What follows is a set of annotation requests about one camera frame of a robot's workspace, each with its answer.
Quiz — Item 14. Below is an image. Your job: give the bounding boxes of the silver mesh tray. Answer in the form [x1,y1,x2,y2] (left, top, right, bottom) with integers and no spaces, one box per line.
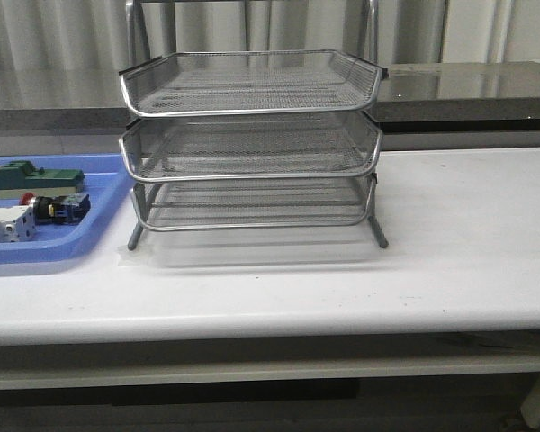
[119,112,383,183]
[119,49,385,118]
[130,175,376,232]

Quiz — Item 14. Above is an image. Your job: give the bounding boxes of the silver metal rack frame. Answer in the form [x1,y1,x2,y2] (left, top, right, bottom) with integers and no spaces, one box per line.
[126,1,388,249]

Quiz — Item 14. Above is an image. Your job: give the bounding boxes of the blue plastic tray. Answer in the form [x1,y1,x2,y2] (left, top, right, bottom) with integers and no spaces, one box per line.
[0,154,132,276]

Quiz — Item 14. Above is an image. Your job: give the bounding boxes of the white circuit breaker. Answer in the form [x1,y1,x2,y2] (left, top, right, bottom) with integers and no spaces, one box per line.
[0,205,36,243]

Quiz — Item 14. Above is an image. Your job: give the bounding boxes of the red emergency stop button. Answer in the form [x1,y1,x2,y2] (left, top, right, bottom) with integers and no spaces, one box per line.
[19,193,91,225]

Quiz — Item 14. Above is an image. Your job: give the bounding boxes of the green terminal block module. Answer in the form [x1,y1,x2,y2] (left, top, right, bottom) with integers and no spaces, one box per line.
[0,160,86,199]

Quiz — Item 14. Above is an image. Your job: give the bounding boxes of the dark steel back counter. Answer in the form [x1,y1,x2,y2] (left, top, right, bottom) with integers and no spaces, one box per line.
[0,62,540,133]

